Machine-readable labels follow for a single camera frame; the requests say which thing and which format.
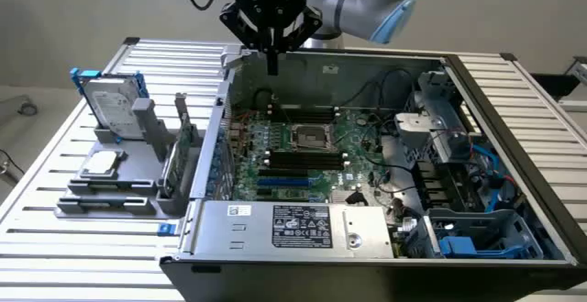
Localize silver chipset heat sink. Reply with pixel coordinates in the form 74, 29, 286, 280
328, 191, 364, 206

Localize blue disk bay latch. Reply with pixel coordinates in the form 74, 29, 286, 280
437, 235, 479, 259

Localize CPU socket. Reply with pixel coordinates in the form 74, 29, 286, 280
286, 124, 339, 152

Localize green graphics card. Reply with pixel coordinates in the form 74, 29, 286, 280
159, 91, 199, 200

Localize green motherboard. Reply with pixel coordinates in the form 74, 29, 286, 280
223, 104, 401, 207

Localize black expansion slot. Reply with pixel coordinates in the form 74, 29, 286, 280
258, 169, 310, 179

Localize hard disk in blue carrier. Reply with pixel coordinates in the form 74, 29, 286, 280
70, 68, 148, 142

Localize metal drive cage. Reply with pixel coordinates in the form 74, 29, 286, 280
393, 70, 483, 166

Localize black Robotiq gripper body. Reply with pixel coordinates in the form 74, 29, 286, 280
234, 0, 307, 30

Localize bank of black RAM slots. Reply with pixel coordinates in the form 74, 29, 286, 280
267, 150, 344, 171
278, 103, 339, 125

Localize red wire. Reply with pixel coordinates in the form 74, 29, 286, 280
501, 173, 521, 193

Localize open black PC case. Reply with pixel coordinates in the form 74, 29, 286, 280
159, 45, 587, 302

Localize black wire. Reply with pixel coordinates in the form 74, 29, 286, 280
356, 69, 415, 111

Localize grey parts rack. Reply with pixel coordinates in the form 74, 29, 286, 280
55, 96, 206, 219

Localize grey disk bay cage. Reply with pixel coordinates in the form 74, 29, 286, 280
423, 208, 546, 261

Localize silver power supply unit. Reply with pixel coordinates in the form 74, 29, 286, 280
190, 199, 397, 259

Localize blue SATA wire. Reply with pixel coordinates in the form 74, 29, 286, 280
471, 142, 511, 214

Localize blue expansion slot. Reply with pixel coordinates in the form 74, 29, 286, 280
256, 177, 310, 188

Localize caster wheel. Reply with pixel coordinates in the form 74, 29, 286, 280
16, 98, 39, 115

